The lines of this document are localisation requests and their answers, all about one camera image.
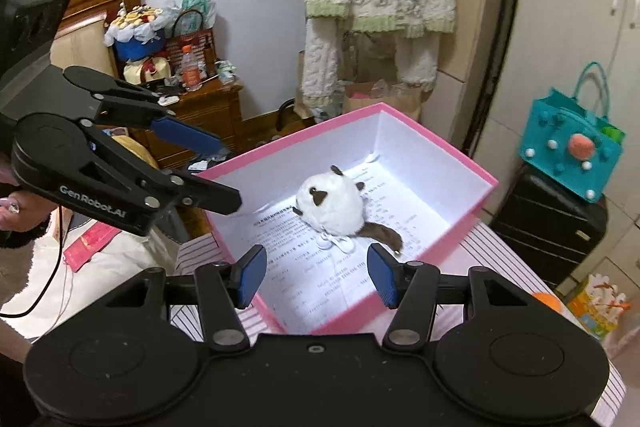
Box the pink storage box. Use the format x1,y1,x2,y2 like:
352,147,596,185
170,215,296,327
205,103,497,335

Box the orange ball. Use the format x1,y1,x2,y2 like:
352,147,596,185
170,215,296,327
533,293,563,314

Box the teal felt tote bag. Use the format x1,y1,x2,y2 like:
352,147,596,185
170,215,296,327
518,62,626,204

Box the printed paper sheet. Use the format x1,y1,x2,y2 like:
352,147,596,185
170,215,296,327
247,162,447,334

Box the black suitcase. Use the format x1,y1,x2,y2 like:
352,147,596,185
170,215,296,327
489,164,608,289

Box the colourful gift bag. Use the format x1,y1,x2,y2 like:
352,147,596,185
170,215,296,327
567,273,630,340

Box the white brown cat plush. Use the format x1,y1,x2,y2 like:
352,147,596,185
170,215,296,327
292,165,404,255

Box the striped table cloth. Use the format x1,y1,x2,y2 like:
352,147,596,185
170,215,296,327
170,221,626,426

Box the person's left hand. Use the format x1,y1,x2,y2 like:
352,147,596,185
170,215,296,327
1,165,56,232

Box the wooden nightstand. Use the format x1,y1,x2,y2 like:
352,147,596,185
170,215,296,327
129,79,246,169

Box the blue wrapped flower bouquet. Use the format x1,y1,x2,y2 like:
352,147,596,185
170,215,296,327
103,0,171,62

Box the red checkered gift bag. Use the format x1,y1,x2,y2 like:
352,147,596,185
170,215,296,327
165,9,217,79

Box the orange drink bottle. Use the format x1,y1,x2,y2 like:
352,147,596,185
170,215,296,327
181,44,202,91

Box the cream fleece pants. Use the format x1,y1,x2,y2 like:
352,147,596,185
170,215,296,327
299,18,440,109

